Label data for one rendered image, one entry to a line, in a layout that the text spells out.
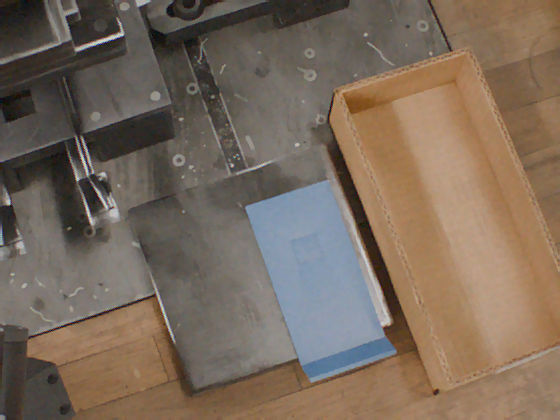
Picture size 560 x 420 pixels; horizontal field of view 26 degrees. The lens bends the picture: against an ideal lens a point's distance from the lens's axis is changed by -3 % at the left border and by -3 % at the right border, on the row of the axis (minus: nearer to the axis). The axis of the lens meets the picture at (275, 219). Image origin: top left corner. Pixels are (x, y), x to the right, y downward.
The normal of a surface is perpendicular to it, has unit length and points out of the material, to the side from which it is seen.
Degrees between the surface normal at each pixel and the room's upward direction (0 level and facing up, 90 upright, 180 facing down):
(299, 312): 0
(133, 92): 0
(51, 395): 44
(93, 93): 0
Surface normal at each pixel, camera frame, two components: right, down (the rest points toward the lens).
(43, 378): 0.69, 0.04
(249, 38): 0.04, -0.25
